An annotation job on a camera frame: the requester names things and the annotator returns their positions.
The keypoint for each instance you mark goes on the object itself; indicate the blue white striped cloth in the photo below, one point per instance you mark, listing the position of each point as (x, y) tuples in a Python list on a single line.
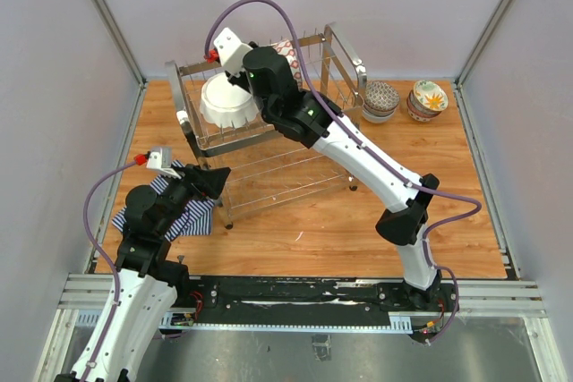
[(196, 220)]

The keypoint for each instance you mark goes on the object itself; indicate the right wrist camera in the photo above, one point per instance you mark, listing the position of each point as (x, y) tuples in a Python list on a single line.
[(229, 51)]

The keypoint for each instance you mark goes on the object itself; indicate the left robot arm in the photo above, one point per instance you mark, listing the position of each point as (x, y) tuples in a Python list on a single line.
[(146, 284)]

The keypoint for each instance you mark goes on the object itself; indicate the pink floral bowl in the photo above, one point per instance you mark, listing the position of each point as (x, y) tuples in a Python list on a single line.
[(409, 105)]

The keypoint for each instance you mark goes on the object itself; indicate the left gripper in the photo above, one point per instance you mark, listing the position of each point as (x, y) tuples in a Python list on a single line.
[(208, 181)]

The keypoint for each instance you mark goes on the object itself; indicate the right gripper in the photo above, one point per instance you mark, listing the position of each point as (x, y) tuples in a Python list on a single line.
[(252, 49)]

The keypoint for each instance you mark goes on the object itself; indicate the white scalloped bowl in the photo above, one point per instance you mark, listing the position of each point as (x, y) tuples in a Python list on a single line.
[(226, 105)]

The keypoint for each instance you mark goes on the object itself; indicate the red diamond pattern bowl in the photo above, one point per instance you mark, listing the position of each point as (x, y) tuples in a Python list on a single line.
[(286, 48)]

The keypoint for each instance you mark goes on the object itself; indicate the grey leaf pattern bowl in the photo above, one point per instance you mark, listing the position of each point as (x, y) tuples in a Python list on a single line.
[(418, 106)]

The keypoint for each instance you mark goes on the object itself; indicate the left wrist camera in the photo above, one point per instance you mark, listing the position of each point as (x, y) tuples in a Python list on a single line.
[(158, 160)]

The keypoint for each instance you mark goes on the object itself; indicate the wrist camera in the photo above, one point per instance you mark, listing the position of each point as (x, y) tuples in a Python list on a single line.
[(229, 51), (158, 160)]

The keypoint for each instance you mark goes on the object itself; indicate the black diamond pattern bowl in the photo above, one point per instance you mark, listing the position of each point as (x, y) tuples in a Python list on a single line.
[(419, 117)]

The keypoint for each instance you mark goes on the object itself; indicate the steel two-tier dish rack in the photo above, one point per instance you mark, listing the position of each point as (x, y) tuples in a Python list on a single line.
[(268, 170)]

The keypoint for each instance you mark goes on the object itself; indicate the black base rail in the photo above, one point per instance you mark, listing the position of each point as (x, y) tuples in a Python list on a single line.
[(254, 301)]

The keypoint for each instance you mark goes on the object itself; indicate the plain white bowl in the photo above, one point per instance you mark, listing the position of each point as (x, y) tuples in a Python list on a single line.
[(373, 116)]

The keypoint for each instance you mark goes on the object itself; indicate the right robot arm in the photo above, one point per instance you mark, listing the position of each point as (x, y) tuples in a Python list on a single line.
[(318, 123)]

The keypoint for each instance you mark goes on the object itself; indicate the brown lattice pattern bowl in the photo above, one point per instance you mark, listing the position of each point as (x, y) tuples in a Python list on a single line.
[(381, 97)]

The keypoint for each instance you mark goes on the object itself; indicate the orange green leaf bowl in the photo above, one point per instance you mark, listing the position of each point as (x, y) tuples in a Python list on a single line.
[(430, 96)]

